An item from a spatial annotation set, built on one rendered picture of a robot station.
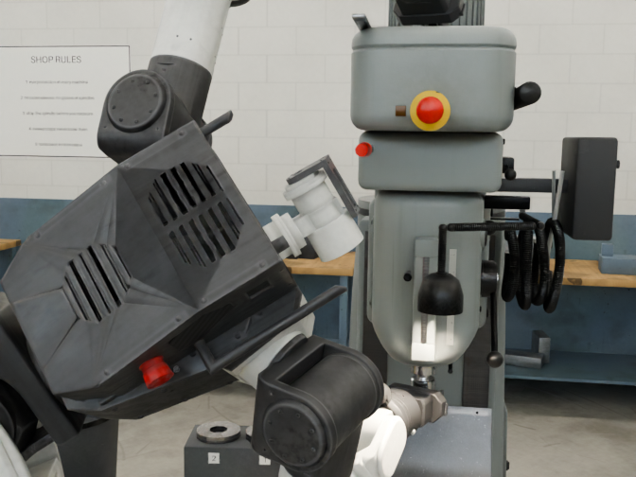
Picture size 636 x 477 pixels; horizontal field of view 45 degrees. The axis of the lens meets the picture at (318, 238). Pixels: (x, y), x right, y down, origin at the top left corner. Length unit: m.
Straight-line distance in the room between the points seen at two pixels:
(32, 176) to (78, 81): 0.83
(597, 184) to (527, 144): 4.01
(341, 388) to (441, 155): 0.53
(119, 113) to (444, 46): 0.50
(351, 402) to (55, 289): 0.36
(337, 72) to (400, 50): 4.48
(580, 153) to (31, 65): 5.27
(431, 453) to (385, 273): 0.64
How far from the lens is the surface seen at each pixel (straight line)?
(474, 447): 1.89
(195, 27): 1.11
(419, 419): 1.39
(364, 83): 1.22
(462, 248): 1.35
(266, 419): 0.89
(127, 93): 1.04
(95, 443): 3.18
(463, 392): 1.89
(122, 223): 0.86
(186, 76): 1.09
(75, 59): 6.28
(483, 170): 1.30
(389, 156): 1.30
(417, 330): 1.34
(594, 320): 5.87
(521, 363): 5.28
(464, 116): 1.20
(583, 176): 1.65
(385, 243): 1.36
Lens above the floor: 1.72
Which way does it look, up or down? 8 degrees down
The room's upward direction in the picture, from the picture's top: 1 degrees clockwise
